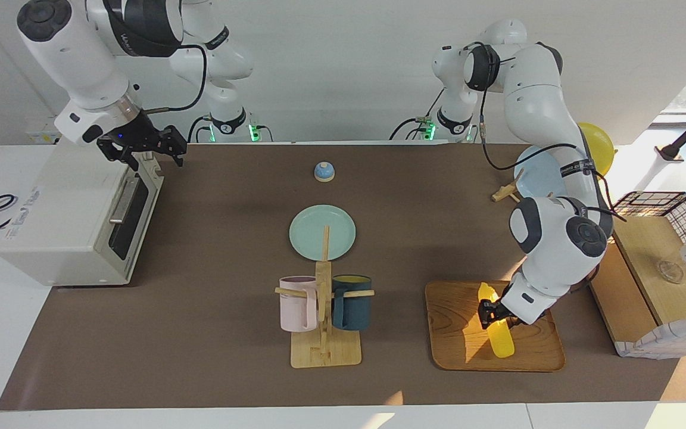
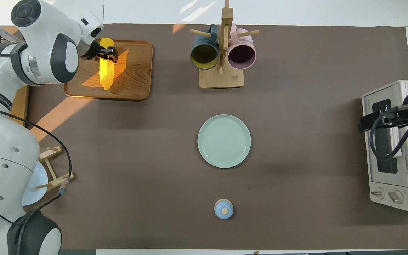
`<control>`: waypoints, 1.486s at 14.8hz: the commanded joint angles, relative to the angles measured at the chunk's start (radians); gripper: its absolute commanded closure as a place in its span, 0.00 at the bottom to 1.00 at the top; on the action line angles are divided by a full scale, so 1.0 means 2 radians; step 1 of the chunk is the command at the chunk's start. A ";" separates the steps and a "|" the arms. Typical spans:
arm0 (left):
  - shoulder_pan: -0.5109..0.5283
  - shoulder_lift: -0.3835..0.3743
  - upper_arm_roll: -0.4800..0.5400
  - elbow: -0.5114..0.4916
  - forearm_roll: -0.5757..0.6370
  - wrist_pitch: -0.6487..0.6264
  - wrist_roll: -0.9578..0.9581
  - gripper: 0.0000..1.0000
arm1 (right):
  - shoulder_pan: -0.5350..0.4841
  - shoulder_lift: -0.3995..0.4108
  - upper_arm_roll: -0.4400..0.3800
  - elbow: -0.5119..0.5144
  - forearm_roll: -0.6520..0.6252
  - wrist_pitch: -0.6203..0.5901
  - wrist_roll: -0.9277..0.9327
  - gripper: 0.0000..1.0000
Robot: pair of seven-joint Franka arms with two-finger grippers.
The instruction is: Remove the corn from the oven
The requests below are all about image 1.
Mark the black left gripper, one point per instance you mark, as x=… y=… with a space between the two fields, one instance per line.
x=505 y=313

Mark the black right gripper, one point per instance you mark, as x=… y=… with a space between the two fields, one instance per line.
x=134 y=134

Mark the yellow banana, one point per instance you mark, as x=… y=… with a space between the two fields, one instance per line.
x=502 y=342

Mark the glass oven door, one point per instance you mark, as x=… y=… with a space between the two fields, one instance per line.
x=134 y=214

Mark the mint green plate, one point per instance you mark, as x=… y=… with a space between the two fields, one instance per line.
x=310 y=232

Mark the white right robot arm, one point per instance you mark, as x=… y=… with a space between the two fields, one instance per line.
x=81 y=53

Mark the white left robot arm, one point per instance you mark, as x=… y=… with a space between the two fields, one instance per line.
x=539 y=119

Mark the beige toaster oven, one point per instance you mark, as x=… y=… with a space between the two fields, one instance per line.
x=63 y=208

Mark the wooden serving tray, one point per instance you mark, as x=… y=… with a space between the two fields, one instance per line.
x=456 y=333

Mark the wooden plate rack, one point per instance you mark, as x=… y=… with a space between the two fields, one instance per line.
x=505 y=192

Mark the dark teal mug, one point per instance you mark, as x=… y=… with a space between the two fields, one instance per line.
x=352 y=307

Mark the light blue plate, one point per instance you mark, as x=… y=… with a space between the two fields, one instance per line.
x=542 y=176

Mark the clear glass cup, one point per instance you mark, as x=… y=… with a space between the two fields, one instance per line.
x=670 y=272

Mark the wooden mug tree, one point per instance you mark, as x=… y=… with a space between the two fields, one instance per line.
x=325 y=351

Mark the yellow plate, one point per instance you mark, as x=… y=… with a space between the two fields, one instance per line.
x=602 y=143

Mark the pink mug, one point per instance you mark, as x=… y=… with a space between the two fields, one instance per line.
x=296 y=307

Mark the brown table mat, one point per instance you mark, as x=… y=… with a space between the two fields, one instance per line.
x=230 y=357

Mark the white wall socket box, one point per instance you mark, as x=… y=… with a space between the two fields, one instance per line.
x=45 y=132

